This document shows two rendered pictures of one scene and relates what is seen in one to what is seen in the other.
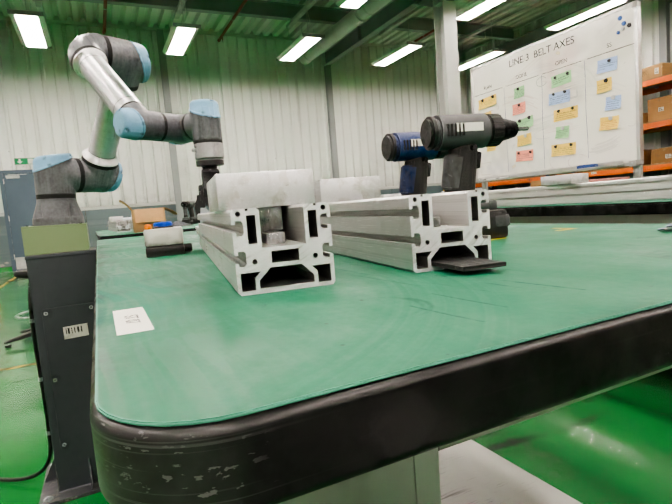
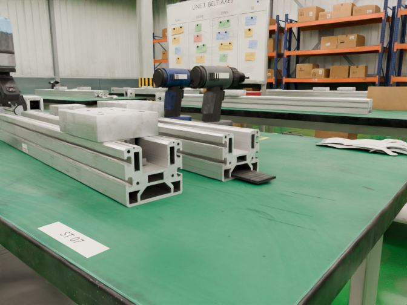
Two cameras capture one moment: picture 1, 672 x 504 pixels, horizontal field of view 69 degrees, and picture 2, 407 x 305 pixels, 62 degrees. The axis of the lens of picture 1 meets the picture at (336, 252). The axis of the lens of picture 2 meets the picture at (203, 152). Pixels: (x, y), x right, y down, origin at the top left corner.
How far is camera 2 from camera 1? 21 cm
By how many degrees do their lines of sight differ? 25
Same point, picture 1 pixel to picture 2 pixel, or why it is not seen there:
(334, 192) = not seen: hidden behind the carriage
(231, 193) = (106, 129)
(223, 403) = not seen: outside the picture
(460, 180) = (214, 108)
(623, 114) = (258, 52)
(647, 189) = (278, 103)
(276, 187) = (135, 124)
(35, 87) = not seen: outside the picture
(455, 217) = (238, 144)
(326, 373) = (286, 282)
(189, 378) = (209, 296)
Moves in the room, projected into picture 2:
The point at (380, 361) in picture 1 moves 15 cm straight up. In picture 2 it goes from (301, 268) to (312, 109)
